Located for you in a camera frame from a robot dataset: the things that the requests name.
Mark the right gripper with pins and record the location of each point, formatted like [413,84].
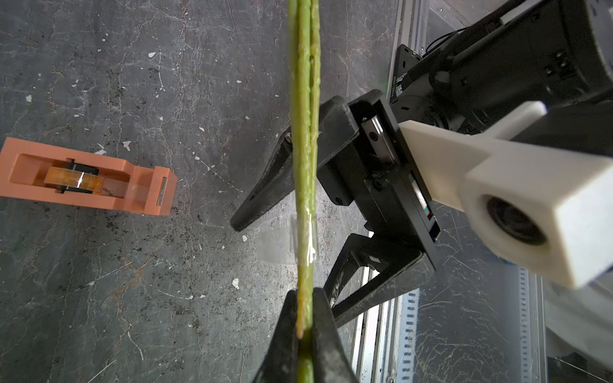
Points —
[383,177]

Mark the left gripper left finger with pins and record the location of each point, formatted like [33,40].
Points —
[280,364]

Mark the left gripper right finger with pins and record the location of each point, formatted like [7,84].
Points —
[329,358]

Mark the clear tape strip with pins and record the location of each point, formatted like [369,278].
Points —
[289,242]

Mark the artificial pink flower bouquet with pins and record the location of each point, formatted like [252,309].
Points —
[305,80]

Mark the orange tape dispenser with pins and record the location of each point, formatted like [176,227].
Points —
[51,174]

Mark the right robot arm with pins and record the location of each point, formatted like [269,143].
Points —
[555,52]

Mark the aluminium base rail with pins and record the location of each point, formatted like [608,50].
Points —
[479,319]

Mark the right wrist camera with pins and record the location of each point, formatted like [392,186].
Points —
[536,187]

